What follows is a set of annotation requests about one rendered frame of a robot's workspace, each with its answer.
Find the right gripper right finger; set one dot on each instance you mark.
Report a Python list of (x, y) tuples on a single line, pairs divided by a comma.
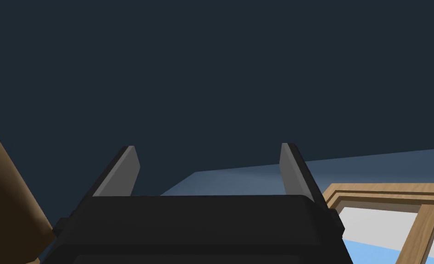
[(297, 176)]

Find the wooden framed window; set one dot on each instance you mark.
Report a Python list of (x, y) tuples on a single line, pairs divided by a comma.
[(397, 223)]

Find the brown wooden door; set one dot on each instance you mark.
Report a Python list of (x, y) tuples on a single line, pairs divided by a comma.
[(7, 205)]

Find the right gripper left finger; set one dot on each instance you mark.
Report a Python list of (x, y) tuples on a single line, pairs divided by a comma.
[(119, 174)]

